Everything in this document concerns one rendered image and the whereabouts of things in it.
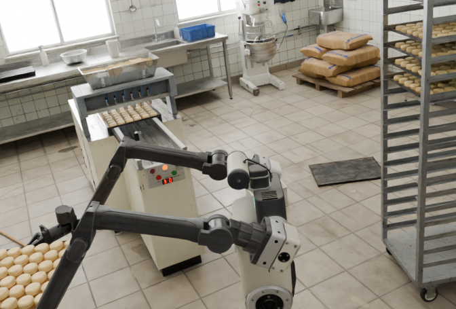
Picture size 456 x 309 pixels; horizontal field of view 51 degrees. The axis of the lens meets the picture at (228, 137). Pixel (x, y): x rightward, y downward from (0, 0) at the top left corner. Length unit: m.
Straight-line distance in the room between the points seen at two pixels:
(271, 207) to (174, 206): 1.66
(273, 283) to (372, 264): 1.70
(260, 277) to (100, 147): 2.17
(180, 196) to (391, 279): 1.41
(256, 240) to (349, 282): 1.84
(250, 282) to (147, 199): 1.48
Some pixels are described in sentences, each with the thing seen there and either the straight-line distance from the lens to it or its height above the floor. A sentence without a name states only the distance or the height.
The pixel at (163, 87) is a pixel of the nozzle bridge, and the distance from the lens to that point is 3.65.
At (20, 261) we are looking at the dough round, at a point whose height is 1.04.
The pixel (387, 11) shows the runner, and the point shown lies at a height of 1.59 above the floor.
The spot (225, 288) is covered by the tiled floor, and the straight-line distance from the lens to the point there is 3.19.
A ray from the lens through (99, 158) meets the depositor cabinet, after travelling 3.60.
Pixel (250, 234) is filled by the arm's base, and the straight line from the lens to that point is 1.38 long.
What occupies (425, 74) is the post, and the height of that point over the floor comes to 1.36.
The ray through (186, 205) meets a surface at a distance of 3.13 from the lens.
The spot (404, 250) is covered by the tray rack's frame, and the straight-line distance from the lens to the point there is 3.20.
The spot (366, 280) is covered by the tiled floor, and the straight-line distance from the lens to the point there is 3.19.
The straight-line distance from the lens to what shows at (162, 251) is 3.24.
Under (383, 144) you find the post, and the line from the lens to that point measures 2.96.
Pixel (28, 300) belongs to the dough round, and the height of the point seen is 1.05.
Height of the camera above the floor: 2.04
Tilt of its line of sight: 22 degrees down
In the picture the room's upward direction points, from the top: 8 degrees counter-clockwise
